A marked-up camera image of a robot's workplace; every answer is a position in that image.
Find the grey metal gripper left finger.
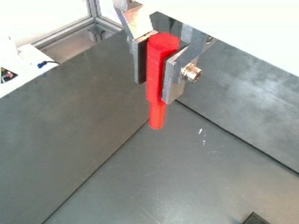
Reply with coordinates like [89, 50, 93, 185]
[113, 0, 156, 84]

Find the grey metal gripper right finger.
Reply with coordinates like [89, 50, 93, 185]
[161, 24, 216, 104]

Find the red hexagonal peg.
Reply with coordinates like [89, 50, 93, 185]
[145, 32, 180, 130]

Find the dark board corner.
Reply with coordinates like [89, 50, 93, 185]
[242, 213, 269, 224]

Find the white box with warning label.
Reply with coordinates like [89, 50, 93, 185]
[0, 36, 60, 98]

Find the aluminium frame profile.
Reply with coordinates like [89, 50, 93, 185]
[32, 0, 122, 49]

